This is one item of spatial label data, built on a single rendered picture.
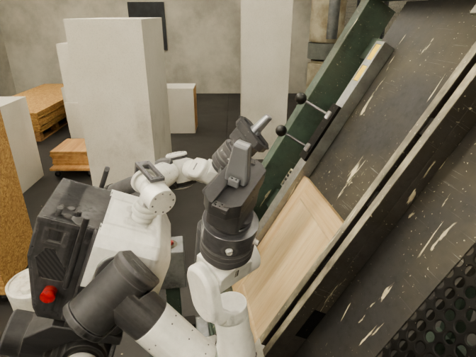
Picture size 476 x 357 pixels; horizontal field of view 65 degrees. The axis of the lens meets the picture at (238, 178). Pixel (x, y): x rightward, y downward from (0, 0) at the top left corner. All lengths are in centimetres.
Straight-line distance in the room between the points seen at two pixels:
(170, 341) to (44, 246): 34
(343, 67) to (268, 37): 325
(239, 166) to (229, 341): 35
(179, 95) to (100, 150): 270
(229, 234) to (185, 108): 550
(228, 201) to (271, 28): 422
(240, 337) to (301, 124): 91
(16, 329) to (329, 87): 122
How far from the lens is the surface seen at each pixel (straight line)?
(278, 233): 124
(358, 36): 146
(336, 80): 144
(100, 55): 332
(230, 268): 59
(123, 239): 85
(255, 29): 464
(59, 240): 89
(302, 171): 123
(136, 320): 75
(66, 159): 483
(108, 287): 74
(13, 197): 301
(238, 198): 49
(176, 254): 153
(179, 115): 606
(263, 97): 475
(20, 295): 248
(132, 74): 327
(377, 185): 86
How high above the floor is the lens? 180
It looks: 24 degrees down
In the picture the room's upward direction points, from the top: straight up
